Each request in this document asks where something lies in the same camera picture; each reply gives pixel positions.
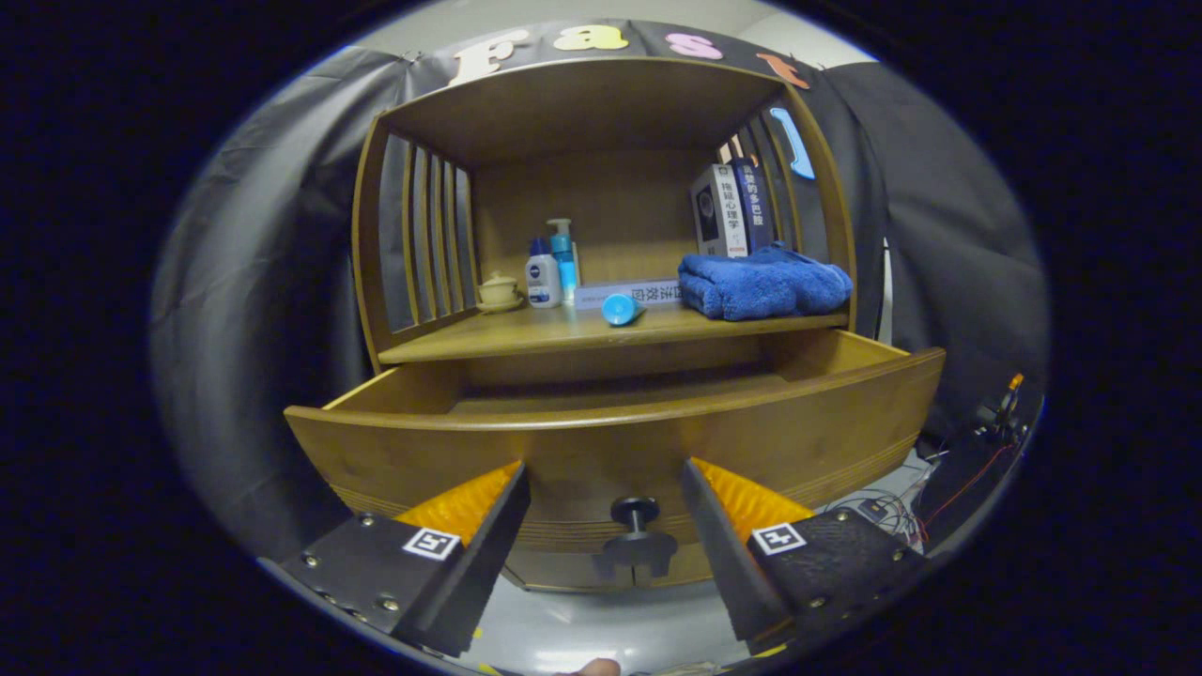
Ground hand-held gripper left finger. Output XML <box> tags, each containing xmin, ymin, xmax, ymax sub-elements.
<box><xmin>278</xmin><ymin>460</ymin><xmax>532</xmax><ymax>658</ymax></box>

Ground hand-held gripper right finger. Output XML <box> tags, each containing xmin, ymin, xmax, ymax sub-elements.
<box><xmin>680</xmin><ymin>456</ymin><xmax>932</xmax><ymax>656</ymax></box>

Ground black drawer knob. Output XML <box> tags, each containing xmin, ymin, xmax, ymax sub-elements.
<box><xmin>593</xmin><ymin>496</ymin><xmax>679</xmax><ymax>581</ymax></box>

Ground wooden drawer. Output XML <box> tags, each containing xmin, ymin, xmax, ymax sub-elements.
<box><xmin>284</xmin><ymin>329</ymin><xmax>947</xmax><ymax>555</ymax></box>

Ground wooden cabinet door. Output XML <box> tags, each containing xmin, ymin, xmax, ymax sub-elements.
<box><xmin>629</xmin><ymin>545</ymin><xmax>717</xmax><ymax>591</ymax></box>
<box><xmin>505</xmin><ymin>549</ymin><xmax>611</xmax><ymax>592</ymax></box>

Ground wooden countertop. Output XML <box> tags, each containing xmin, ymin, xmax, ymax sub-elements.
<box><xmin>378</xmin><ymin>302</ymin><xmax>851</xmax><ymax>365</ymax></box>

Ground wooden cabinet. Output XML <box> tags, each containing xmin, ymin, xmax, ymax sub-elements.
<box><xmin>352</xmin><ymin>56</ymin><xmax>857</xmax><ymax>592</ymax></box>

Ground beige lidded teacup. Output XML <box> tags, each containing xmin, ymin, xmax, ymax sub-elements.
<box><xmin>475</xmin><ymin>272</ymin><xmax>525</xmax><ymax>315</ymax></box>

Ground blue towel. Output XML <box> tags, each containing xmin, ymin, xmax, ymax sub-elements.
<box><xmin>676</xmin><ymin>242</ymin><xmax>855</xmax><ymax>322</ymax></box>

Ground pale grey book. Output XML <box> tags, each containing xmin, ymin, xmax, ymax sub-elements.
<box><xmin>573</xmin><ymin>279</ymin><xmax>682</xmax><ymax>311</ymax></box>

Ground white bottle with blue cap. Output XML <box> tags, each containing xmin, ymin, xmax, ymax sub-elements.
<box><xmin>524</xmin><ymin>237</ymin><xmax>562</xmax><ymax>310</ymax></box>

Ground blue pump bottle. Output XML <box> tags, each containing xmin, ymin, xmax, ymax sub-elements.
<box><xmin>547</xmin><ymin>218</ymin><xmax>579</xmax><ymax>303</ymax></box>

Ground black device with orange tip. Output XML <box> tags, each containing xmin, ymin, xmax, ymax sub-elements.
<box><xmin>977</xmin><ymin>373</ymin><xmax>1026</xmax><ymax>442</ymax></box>

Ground white and grey book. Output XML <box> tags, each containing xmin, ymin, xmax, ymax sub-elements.
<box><xmin>690</xmin><ymin>164</ymin><xmax>749</xmax><ymax>259</ymax></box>

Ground black backdrop cloth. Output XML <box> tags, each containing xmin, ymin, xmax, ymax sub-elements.
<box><xmin>150</xmin><ymin>19</ymin><xmax>1048</xmax><ymax>564</ymax></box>

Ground dark blue book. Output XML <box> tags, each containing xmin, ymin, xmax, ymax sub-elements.
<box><xmin>731</xmin><ymin>157</ymin><xmax>778</xmax><ymax>254</ymax></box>

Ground tangled floor cables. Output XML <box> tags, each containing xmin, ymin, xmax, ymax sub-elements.
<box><xmin>845</xmin><ymin>493</ymin><xmax>931</xmax><ymax>550</ymax></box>

